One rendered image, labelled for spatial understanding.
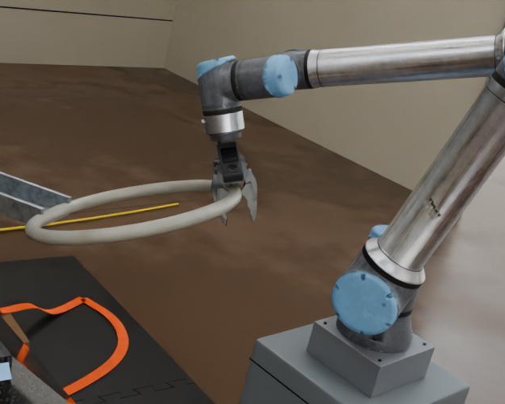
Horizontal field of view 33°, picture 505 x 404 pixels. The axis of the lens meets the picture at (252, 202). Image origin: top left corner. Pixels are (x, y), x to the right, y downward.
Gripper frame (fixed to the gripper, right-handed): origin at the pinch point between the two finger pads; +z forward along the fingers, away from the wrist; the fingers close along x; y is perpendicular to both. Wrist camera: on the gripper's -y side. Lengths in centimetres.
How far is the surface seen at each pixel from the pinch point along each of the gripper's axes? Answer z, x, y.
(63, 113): 1, 82, 470
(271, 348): 35.2, -3.9, 6.8
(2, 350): 21, 58, -2
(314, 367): 39.6, -13.1, 0.7
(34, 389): 32, 52, -1
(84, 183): 36, 64, 332
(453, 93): 25, -206, 414
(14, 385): 28, 56, -7
